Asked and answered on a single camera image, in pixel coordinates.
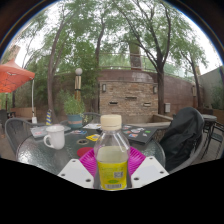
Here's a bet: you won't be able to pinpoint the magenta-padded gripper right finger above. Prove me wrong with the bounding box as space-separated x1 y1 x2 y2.
127 146 170 190

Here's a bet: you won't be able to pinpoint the grey wicker chair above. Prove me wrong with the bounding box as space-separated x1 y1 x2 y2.
4 117 46 156
83 112 103 126
166 123 208 174

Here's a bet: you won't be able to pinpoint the orange canopy tent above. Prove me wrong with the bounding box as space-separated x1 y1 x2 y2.
0 59 36 94

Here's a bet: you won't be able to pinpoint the black jacket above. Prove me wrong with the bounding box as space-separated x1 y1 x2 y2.
159 106 205 173

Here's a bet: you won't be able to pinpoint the clear bottle with yellow label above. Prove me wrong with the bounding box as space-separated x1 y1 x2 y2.
93 114 132 192

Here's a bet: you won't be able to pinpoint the yellow card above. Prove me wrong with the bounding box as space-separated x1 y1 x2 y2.
85 133 101 142

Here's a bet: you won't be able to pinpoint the white mug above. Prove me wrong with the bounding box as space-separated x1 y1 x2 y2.
43 124 66 150

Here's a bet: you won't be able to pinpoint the blue yellow striped cone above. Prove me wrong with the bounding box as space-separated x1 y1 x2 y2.
45 109 53 127

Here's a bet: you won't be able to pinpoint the black bar table and stools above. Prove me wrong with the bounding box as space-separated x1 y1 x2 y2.
199 114 224 159

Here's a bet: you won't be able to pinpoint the grey wall box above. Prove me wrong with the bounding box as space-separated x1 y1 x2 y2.
163 102 172 114

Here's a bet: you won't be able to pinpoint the black laptop with stickers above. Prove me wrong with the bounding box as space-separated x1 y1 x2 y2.
120 123 158 145

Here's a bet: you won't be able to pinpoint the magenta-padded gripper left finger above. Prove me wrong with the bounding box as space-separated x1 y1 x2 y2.
57 148 99 190

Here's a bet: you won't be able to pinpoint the globe lamp post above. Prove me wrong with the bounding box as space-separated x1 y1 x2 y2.
73 67 84 101

